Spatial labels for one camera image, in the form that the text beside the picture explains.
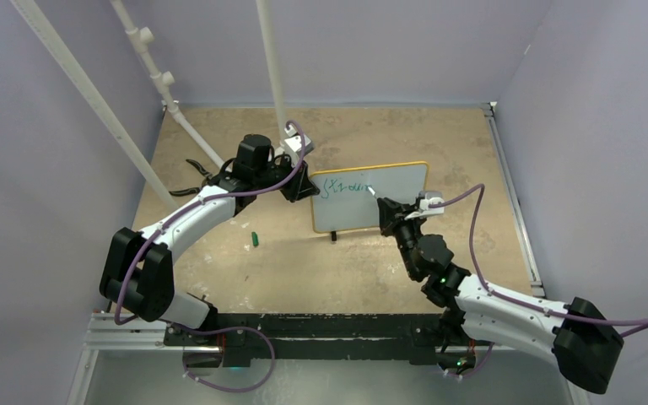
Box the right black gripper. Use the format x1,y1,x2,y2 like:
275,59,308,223
379,197,429,278

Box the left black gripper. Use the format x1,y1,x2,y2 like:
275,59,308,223
254,151,318,203

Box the green whiteboard marker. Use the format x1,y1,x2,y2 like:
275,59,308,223
366,186,377,199

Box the yellow framed whiteboard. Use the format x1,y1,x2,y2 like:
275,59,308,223
310,161,429,235

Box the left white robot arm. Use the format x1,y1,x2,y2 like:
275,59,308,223
99,121,319,345

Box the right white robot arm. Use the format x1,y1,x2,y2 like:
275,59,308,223
376,197,624,395

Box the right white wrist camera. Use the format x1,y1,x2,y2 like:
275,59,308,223
405,191,445,220

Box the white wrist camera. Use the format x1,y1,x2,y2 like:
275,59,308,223
276,135,315,162
405,191,445,220

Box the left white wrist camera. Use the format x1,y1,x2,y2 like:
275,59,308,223
276,135,315,162

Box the black handled pliers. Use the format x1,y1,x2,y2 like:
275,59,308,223
169,159,213,197

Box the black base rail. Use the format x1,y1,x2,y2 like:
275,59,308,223
164,313,470,367

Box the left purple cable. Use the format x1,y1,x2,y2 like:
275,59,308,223
113,119,308,327

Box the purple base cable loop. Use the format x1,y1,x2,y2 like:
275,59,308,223
181,326,276,393

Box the white PVC pipe frame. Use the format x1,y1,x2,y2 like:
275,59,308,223
9,0,293,211

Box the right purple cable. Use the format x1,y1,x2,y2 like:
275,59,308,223
433,183,648,339

